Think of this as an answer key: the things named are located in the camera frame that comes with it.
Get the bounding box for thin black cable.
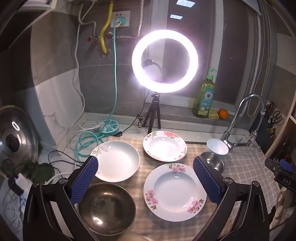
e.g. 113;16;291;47
2;150;78;183

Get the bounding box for white power cable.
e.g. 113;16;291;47
69;28;107;133

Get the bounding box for chrome faucet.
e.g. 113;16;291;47
220;93;265;153

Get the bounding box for round teal power strip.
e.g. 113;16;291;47
101;119;120;137

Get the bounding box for black scissors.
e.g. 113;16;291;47
269;110;282;123

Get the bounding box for small peony print plate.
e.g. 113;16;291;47
143;130;187;162

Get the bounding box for short metal flexible hose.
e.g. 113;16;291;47
77;5;97;44

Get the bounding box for large pink blossom plate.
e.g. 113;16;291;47
143;163;207;222

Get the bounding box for white water heater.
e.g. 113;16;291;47
17;0;77;12

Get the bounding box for plain steel bowl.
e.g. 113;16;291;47
78;182;137;235

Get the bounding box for steel pot lid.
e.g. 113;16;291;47
0;105;39;164

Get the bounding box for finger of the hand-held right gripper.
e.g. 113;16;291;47
265;158;293;173

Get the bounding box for steel bowl with red outside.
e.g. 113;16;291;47
200;152;225;174

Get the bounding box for person's right forearm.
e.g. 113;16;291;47
275;190;290;224

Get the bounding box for yellow hose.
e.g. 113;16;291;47
100;1;115;55

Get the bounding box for chrome flexible sprayer hose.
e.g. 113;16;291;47
248;107;266;145

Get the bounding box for long metal flexible hose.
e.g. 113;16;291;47
117;0;145;39

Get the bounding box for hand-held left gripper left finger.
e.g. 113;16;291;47
22;156;100;241

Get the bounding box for dark glass window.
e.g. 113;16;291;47
150;0;262;109

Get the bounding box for green dish soap bottle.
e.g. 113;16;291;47
192;68;216;118

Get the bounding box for plaid tablecloth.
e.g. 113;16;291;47
92;136;278;241

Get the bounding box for white power adapter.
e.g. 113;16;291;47
14;173;31;194

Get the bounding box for light blue bowl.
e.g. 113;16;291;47
206;138;229;156

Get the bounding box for white ring light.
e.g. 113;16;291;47
132;29;199;94

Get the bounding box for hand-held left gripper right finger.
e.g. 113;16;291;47
193;156;270;241

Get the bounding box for teal power cable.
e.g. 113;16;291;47
75;19;126;163

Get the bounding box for dark green round object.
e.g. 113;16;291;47
24;162;55;186

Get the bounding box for white plate with leaf print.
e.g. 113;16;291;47
90;141;140;182

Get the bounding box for black tripod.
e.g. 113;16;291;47
142;92;162;128

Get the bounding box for white wall socket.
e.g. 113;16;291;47
110;10;130;28

